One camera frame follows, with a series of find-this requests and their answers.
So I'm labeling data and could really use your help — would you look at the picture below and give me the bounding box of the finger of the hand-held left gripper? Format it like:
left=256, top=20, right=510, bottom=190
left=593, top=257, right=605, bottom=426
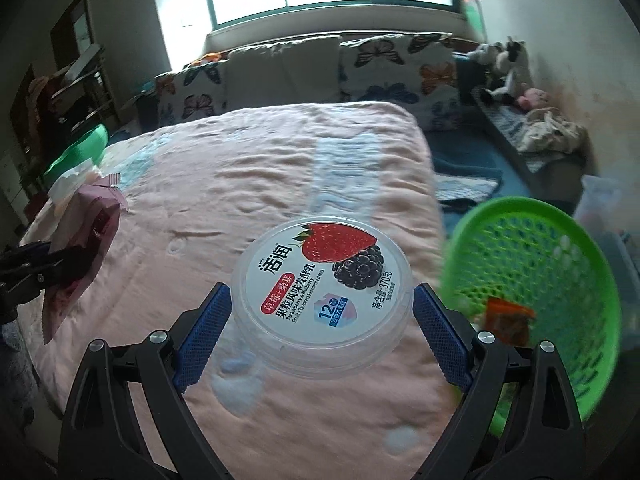
left=0, top=241, right=101, bottom=306

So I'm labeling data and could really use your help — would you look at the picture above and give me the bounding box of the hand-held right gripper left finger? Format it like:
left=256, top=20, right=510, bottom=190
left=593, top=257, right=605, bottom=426
left=57, top=282, right=233, bottom=480

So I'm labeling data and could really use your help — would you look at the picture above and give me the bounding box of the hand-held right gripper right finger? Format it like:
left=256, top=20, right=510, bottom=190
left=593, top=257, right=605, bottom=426
left=412, top=282, right=586, bottom=480

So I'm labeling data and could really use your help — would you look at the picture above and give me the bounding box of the pink snack bag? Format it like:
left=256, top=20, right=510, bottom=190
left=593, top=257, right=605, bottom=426
left=42, top=172, right=128, bottom=345

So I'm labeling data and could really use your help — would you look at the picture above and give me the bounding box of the red snack wrapper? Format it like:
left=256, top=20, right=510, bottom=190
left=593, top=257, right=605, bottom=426
left=484, top=297, right=535, bottom=345

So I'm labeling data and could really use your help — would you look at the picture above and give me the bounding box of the clear yogurt tub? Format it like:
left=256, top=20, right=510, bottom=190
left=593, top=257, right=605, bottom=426
left=231, top=216, right=415, bottom=380

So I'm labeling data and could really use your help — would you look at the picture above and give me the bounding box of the green plastic basket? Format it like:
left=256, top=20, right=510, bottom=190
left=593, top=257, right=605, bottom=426
left=440, top=196, right=621, bottom=436

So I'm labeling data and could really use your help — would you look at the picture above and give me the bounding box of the tissue pack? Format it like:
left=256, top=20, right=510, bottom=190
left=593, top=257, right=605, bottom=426
left=50, top=157, right=103, bottom=216

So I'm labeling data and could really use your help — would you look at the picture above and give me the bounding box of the green plastic basin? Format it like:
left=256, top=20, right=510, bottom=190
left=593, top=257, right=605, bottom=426
left=44, top=124, right=110, bottom=186

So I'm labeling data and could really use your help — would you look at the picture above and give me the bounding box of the pink blanket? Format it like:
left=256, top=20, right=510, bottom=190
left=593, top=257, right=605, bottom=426
left=20, top=101, right=493, bottom=480

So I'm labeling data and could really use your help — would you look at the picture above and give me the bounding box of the blue floor rug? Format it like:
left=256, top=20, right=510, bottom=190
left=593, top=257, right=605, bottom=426
left=432, top=130, right=503, bottom=203

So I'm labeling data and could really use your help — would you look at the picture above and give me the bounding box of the dark shelf rack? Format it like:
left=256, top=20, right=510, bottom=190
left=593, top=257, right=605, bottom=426
left=20, top=42, right=121, bottom=161

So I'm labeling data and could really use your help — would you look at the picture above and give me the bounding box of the small butterfly print cushion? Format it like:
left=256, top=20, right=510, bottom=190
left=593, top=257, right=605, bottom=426
left=155, top=57, right=231, bottom=126

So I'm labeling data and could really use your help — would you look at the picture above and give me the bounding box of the bench with blue cover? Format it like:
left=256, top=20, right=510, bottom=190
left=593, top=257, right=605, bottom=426
left=455, top=50, right=586, bottom=201

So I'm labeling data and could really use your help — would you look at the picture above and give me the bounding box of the crumpled light cloth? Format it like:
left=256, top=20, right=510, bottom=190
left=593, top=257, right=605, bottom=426
left=515, top=107, right=588, bottom=156

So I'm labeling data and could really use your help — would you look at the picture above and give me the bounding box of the pink plush toy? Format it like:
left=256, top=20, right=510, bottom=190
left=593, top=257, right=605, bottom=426
left=517, top=87, right=548, bottom=113

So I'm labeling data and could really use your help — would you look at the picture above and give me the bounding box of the large butterfly print cushion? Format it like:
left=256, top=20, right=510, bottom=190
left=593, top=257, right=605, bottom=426
left=339, top=32, right=463, bottom=131

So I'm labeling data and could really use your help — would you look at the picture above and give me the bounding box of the white cushion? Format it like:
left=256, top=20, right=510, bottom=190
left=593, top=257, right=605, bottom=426
left=220, top=35, right=343, bottom=111

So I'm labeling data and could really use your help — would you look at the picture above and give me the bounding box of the black and white plush toy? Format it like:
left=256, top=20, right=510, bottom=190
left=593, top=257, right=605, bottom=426
left=470, top=37, right=531, bottom=106

